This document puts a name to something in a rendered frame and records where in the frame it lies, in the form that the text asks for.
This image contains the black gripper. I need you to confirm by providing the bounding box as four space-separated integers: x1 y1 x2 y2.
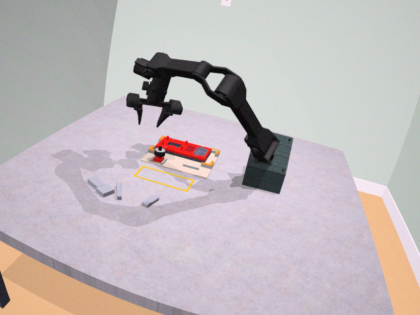
126 83 183 127

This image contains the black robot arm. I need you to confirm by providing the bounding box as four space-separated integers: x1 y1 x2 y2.
133 52 280 165

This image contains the black wheel with grey hub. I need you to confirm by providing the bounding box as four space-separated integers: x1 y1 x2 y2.
154 147 166 157

